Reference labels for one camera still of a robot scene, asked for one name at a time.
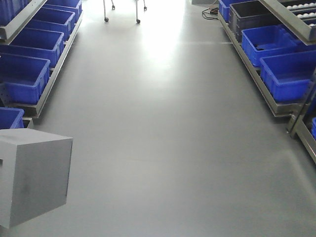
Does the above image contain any gray square base block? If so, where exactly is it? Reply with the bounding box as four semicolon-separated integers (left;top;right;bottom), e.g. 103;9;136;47
0;128;73;229

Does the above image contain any blue bin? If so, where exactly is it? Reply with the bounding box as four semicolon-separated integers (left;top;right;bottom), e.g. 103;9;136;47
241;25;302;68
260;50;316;103
0;28;64;68
26;7;76;41
0;107;24;129
0;53;50;105

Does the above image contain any dark bin right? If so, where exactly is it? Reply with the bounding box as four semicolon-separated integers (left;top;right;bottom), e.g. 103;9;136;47
228;0;280;42

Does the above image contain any blue bin right near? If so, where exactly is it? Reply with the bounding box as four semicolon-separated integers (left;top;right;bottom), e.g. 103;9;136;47
260;50;316;103

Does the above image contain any blue bin left near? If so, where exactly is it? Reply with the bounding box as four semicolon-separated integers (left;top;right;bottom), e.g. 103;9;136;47
0;53;50;105

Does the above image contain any blue bin lower left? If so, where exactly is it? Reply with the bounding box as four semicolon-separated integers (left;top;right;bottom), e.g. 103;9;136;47
0;107;24;129

